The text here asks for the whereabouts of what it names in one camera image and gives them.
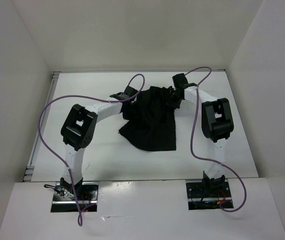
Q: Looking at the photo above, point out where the black pleated skirt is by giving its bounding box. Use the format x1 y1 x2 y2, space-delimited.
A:
118 86 177 152

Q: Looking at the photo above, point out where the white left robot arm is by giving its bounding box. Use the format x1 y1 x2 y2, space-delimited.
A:
60 92 135 200

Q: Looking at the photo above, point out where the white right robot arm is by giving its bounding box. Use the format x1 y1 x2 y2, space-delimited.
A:
168 85 234 197

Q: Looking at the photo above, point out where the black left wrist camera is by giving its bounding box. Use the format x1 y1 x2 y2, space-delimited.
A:
109 85 138 101

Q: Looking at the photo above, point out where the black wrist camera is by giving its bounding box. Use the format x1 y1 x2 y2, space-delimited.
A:
172 73 198 89
109 85 138 101

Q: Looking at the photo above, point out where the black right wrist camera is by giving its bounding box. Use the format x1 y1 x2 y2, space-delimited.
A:
172 73 198 89

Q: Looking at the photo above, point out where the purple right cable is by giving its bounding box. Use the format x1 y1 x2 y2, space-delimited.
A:
183 66 246 213

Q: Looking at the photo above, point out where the purple cable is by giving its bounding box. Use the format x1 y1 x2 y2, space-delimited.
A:
183 66 246 213
38 73 146 227

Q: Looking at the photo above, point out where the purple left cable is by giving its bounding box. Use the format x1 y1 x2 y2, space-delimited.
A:
38 73 146 227

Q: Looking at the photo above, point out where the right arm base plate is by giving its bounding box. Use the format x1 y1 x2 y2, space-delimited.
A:
185 179 234 211

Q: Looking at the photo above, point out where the aluminium table frame rail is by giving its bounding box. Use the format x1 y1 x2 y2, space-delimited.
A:
22 71 61 183

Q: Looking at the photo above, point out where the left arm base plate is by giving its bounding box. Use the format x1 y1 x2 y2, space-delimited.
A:
51 181 100 213

